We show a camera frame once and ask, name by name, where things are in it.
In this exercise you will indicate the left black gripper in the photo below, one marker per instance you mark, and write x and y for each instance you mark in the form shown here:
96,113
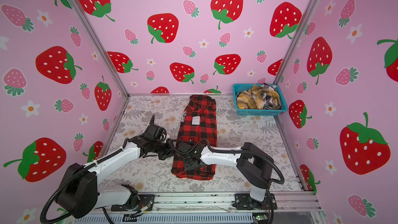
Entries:
170,150

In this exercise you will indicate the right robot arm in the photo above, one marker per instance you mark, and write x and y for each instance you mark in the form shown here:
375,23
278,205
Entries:
256,166

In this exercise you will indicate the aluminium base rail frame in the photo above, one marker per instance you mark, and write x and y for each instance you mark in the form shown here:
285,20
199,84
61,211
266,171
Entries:
290,207

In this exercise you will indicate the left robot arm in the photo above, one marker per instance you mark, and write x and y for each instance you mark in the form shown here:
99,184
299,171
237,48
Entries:
79,192

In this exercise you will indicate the red black plaid shirt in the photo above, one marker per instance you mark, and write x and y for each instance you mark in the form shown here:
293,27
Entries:
198,123

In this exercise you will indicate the teal plastic basket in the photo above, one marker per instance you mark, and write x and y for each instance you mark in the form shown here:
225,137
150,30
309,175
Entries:
237,88

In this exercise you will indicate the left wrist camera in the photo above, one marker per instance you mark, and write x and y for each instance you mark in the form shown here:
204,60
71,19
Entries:
155,133

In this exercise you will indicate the yellow plaid shirt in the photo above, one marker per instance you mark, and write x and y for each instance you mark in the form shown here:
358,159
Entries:
264,97

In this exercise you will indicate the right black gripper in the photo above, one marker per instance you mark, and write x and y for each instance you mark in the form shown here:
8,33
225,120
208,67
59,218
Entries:
185,166

